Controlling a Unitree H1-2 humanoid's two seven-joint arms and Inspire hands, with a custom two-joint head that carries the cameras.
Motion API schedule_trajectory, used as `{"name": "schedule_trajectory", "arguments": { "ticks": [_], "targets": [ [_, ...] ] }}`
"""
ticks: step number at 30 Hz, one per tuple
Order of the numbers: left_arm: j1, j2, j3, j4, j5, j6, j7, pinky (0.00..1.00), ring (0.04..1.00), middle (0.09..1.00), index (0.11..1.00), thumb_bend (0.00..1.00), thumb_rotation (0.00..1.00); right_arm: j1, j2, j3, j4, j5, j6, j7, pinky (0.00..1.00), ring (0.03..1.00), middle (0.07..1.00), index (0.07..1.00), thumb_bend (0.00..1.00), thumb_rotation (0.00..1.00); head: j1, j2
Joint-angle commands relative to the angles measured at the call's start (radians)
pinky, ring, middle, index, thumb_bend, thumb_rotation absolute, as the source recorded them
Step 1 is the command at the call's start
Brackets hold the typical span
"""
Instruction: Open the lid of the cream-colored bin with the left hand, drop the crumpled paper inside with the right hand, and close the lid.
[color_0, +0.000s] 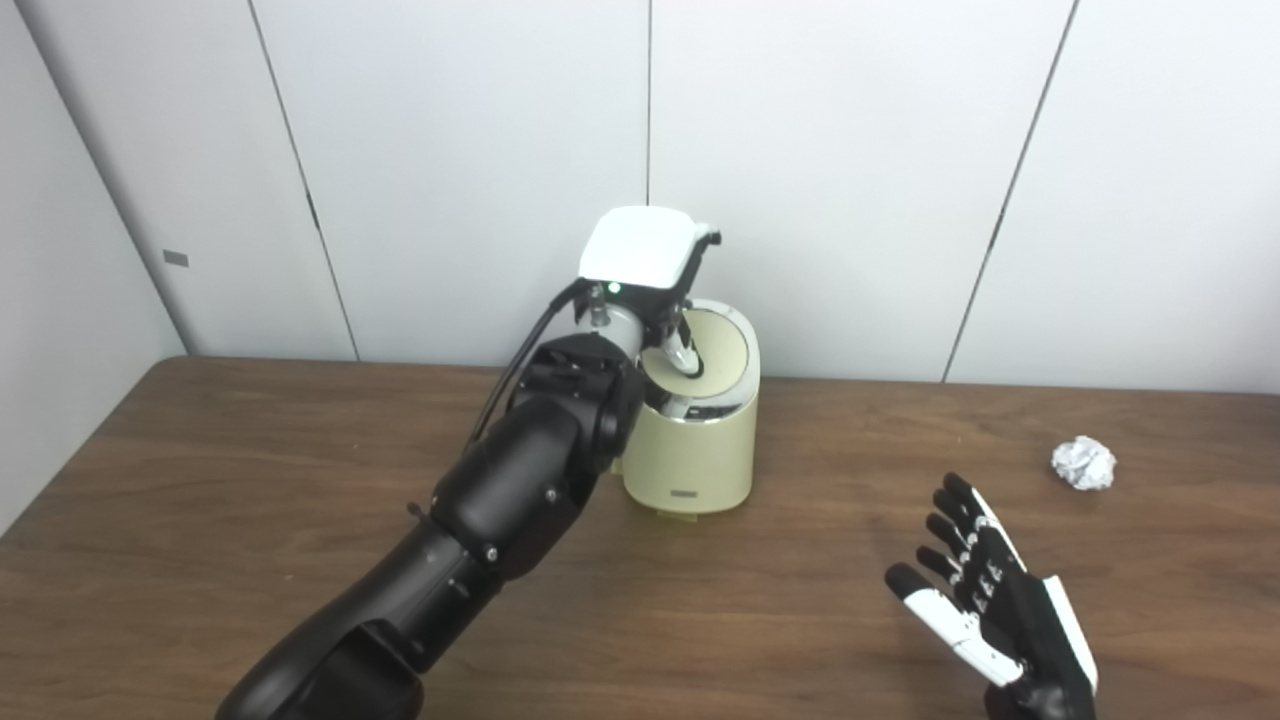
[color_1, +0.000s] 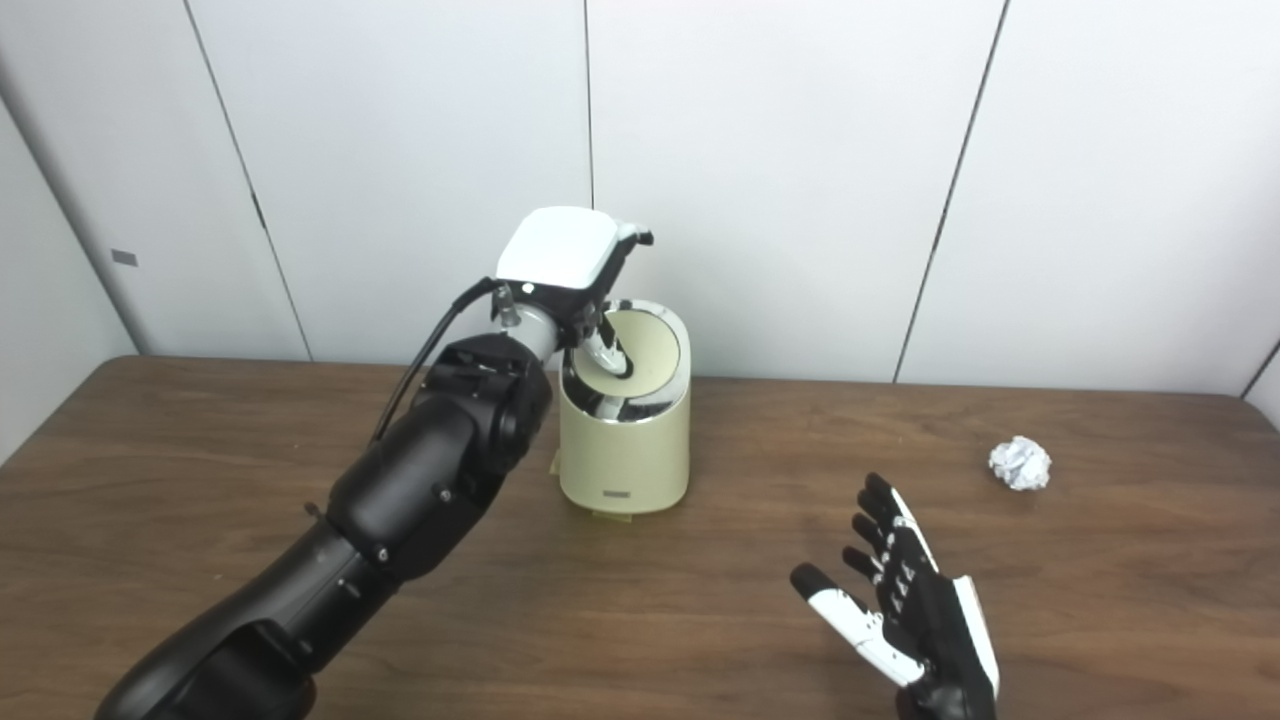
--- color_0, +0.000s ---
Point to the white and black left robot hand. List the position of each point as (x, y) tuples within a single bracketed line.
[(635, 245)]

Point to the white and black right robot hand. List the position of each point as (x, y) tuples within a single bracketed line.
[(1020, 610)]

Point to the cream round bin lid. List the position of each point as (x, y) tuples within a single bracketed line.
[(722, 352)]

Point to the white paper ball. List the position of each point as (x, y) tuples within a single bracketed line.
[(1084, 463)]

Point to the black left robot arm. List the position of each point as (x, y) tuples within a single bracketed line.
[(500, 500)]

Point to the cream-colored plastic bin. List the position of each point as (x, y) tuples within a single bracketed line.
[(700, 450)]

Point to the yellow tape piece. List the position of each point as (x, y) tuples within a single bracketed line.
[(678, 515)]

